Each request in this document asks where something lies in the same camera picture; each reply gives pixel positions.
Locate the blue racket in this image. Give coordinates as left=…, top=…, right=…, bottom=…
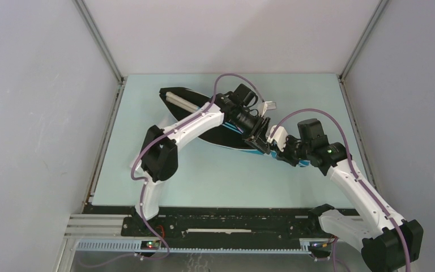
left=165, top=92, right=199, bottom=113

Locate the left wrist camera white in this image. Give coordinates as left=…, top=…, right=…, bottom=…
left=257, top=101, right=277, bottom=116

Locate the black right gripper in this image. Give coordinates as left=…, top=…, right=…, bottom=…
left=274, top=134, right=312, bottom=167

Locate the grey cable duct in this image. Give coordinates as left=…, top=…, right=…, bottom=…
left=75, top=239, right=311, bottom=254

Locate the aluminium frame post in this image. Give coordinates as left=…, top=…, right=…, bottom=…
left=72, top=0, right=125, bottom=84
left=339, top=0, right=391, bottom=81

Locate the blue racket bag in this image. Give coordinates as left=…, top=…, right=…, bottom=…
left=159, top=87, right=312, bottom=168

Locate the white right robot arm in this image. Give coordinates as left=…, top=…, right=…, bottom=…
left=267, top=118, right=424, bottom=271

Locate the aluminium frame post right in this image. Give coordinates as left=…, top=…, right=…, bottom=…
left=339, top=0, right=391, bottom=81

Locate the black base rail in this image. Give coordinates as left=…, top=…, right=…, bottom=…
left=121, top=207, right=334, bottom=249

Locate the aluminium frame post left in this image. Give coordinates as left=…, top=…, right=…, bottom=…
left=72, top=0, right=125, bottom=84

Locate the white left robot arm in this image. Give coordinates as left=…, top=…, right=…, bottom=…
left=131, top=84, right=276, bottom=236

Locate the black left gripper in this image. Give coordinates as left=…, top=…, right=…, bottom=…
left=232, top=108, right=270, bottom=154

